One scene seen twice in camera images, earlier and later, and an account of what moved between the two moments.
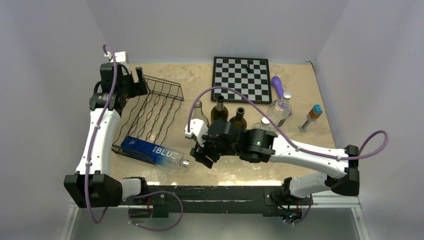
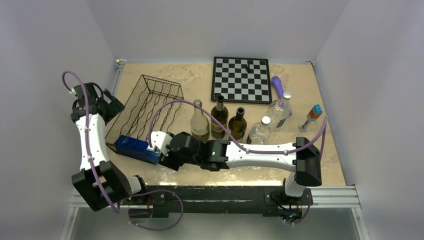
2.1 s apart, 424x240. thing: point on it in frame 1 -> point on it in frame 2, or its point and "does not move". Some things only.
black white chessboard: x=249 y=76 does not move
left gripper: x=138 y=88 -> x=114 y=107
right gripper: x=200 y=156 -> x=169 y=162
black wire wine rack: x=147 y=117 does not move
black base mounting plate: x=164 y=200 does not move
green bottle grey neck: x=219 y=111 does not move
